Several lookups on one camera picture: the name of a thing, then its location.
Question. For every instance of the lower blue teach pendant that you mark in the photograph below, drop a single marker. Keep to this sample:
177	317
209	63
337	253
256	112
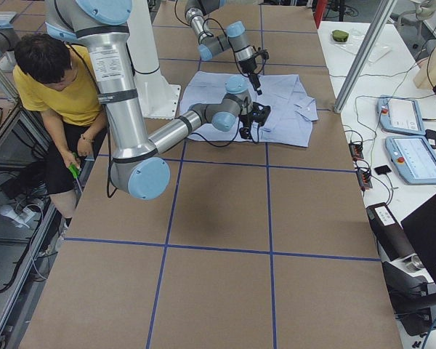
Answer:
413	158

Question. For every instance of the blue teach pendant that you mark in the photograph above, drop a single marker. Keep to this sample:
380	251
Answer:
400	115
413	158

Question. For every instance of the blue white striped shirt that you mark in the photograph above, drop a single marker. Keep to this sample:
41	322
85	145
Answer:
292	110

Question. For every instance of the aluminium frame post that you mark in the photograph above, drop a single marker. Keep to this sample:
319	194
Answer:
372	34

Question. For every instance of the green cloth pouch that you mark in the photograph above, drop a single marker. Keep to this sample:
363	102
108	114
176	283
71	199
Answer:
340	36

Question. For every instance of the upper blue teach pendant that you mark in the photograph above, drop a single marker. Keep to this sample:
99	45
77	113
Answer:
400	115

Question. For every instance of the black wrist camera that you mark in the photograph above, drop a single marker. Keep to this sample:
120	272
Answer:
259	113
263	53

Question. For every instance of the black monitor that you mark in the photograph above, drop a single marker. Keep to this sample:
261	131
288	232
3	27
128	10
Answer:
420	229

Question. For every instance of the person in yellow shirt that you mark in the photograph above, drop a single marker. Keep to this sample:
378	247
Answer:
56	81

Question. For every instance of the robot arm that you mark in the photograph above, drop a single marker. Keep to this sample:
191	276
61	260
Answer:
119	38
233	37

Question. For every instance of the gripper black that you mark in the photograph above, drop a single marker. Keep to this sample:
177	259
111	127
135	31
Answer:
248	118
248	66

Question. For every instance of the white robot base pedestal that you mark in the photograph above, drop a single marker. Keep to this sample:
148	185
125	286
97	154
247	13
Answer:
158	98

